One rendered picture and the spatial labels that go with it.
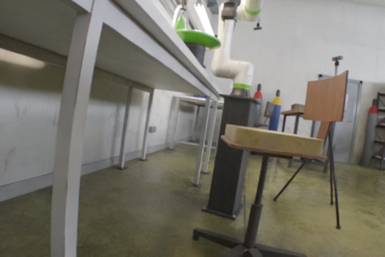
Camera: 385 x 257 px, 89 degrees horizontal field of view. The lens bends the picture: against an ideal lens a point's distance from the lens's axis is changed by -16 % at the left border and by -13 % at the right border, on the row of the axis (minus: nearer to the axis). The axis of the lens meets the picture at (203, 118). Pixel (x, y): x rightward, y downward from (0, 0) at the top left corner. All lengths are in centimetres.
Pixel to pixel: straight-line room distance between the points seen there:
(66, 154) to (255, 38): 595
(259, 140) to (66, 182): 59
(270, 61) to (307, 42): 112
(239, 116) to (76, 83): 115
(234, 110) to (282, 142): 71
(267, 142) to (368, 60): 620
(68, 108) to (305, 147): 74
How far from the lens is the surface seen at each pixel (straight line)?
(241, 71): 153
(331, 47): 657
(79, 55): 50
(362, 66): 677
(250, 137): 79
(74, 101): 49
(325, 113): 111
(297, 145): 85
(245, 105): 148
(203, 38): 121
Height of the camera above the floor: 64
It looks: 1 degrees down
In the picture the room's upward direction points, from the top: 9 degrees clockwise
